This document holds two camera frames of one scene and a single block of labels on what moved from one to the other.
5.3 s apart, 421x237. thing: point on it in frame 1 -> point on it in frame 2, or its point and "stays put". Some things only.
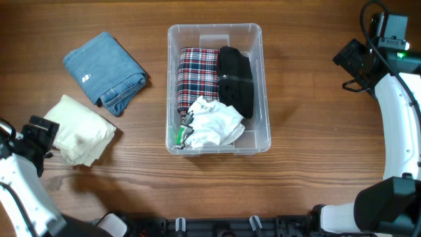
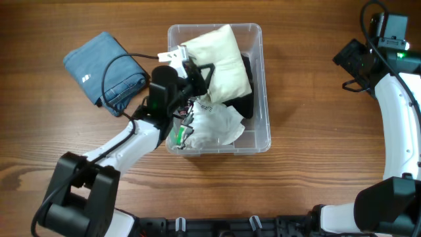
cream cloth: x=83 y=135 -> x=219 y=47
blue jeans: x=106 y=72 stays put
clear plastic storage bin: x=216 y=91 stays put
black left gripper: x=47 y=137 -> x=197 y=76
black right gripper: x=348 y=56 stays put
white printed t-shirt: x=210 y=122 stays put
